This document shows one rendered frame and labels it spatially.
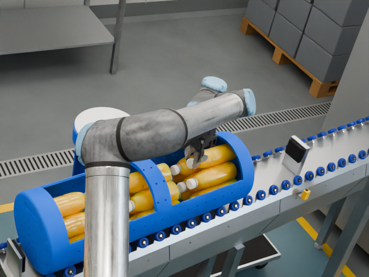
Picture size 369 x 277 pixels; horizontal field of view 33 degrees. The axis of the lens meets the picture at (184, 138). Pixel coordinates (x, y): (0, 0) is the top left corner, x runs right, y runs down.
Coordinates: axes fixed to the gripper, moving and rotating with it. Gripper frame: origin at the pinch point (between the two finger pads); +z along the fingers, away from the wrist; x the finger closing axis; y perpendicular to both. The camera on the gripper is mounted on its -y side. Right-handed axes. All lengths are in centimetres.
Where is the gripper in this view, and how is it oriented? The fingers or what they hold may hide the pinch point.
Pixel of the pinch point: (189, 163)
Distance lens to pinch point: 238.1
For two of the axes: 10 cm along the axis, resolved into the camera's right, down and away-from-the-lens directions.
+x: -5.8, -5.7, 5.8
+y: 7.9, -2.3, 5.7
